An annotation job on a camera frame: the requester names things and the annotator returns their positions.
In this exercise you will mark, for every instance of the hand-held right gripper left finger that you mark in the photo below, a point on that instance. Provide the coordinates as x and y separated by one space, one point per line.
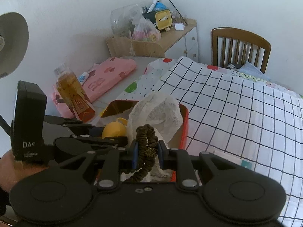
135 154

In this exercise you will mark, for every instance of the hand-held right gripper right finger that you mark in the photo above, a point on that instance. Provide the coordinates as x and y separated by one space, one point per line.
161 155

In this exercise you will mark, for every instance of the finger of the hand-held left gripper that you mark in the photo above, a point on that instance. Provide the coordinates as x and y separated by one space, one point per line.
85 127
101 141

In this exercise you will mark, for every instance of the yellow rubber duck toy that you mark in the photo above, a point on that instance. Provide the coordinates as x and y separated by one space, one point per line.
113 130

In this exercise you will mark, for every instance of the dark brown hair scrunchie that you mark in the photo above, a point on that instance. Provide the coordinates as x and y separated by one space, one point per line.
142 132

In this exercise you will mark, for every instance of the red tin box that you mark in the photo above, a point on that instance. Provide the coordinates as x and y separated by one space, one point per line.
185 127

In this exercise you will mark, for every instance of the white plastic bag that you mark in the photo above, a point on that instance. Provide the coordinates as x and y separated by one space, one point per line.
156 113

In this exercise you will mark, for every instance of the person's left hand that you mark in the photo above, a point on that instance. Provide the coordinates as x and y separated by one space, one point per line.
9 170

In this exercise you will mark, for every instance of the amber liquid bottle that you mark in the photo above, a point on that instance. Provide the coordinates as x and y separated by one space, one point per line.
71 92

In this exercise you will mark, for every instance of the small white blue tube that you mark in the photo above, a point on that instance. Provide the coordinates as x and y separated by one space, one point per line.
83 77

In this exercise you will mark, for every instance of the pink printed cloth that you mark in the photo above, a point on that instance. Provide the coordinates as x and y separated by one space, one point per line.
109 73

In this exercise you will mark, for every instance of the dotted white cloth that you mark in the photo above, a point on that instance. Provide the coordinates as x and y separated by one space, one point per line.
146 80

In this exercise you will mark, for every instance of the grey lamp shade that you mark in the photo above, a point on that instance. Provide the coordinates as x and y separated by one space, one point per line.
14 40

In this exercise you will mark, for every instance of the black checked white tablecloth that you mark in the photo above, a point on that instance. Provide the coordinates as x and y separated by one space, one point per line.
236 111

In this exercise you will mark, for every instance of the wooden crate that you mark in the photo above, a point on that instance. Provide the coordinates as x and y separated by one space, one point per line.
123 46

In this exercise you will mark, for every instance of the plastic bag of toys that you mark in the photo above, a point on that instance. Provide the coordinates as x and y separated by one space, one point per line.
144 31

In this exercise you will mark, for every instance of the clear plastic jar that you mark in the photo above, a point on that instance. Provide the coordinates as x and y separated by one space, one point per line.
123 20

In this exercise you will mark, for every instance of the wooden sideboard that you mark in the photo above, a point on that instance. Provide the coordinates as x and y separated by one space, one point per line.
187 40

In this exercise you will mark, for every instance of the small white box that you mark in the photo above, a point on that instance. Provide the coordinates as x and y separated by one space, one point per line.
179 26

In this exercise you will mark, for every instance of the wooden chair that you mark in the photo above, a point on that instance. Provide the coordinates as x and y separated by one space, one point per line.
239 34

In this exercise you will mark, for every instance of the thin black stick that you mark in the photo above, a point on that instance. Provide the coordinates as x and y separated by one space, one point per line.
177 10

